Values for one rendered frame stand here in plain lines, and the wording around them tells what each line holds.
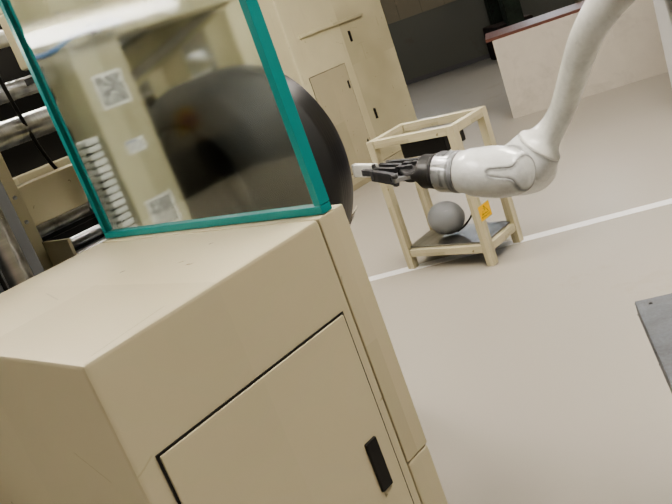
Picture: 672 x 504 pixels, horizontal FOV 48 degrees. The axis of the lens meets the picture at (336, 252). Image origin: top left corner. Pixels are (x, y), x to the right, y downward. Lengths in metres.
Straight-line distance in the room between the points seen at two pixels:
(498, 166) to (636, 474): 1.23
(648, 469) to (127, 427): 1.90
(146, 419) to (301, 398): 0.21
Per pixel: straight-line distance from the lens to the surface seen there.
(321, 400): 0.95
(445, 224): 4.37
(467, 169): 1.56
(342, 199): 1.90
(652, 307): 1.90
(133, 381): 0.79
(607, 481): 2.46
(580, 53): 1.52
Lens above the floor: 1.49
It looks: 16 degrees down
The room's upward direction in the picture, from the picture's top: 20 degrees counter-clockwise
